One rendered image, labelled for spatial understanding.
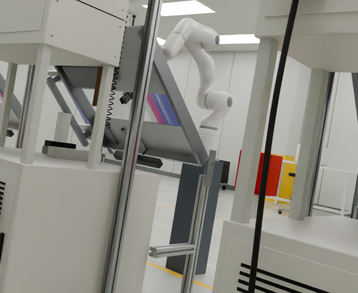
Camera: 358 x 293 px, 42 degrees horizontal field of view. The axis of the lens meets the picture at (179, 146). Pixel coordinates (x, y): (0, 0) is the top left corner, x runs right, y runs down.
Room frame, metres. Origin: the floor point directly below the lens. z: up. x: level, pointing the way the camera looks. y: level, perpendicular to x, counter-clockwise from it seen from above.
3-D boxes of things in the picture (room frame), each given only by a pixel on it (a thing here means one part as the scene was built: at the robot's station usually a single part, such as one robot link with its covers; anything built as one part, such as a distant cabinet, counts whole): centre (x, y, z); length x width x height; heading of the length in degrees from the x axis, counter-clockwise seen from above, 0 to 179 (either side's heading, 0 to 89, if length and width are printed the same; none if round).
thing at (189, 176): (2.85, -0.16, 0.35); 0.18 x 0.18 x 0.70; 47
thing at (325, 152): (7.51, -2.16, 1.03); 0.44 x 0.37 x 0.46; 56
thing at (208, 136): (2.85, -0.16, 0.79); 0.19 x 0.19 x 0.18
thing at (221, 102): (2.83, -0.19, 1.00); 0.19 x 0.12 x 0.24; 54
